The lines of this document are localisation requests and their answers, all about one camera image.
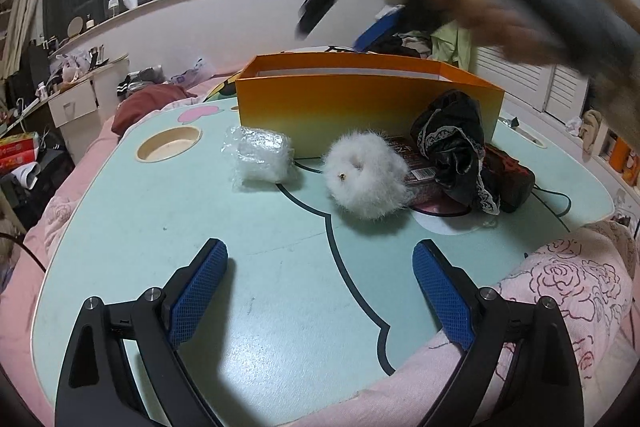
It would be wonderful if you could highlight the black lace cloth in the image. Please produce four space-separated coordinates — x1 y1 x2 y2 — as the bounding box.
410 90 500 216

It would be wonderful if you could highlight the grey fur pompom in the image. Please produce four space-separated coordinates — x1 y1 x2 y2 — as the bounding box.
322 132 413 220

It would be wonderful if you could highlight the clear plastic bag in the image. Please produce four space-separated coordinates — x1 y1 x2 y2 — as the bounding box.
221 126 294 184

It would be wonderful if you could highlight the pink quilt blanket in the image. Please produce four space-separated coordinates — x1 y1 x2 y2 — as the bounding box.
0 81 640 427

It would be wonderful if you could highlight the green hanging cloth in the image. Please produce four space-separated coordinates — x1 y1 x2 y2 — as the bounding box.
431 22 473 70

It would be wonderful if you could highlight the orange cardboard box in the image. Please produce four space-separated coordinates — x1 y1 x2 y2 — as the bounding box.
235 52 504 158

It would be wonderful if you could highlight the mint cartoon lap table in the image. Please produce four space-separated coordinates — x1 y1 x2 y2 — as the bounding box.
32 100 614 426

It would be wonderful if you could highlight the red snack box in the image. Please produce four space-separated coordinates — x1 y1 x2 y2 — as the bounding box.
0 132 39 176

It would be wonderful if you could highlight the dark red pillow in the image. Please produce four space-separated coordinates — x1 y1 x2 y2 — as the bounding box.
111 84 193 138

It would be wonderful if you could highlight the white drawer cabinet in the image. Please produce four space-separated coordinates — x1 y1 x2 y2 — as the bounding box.
48 54 129 165

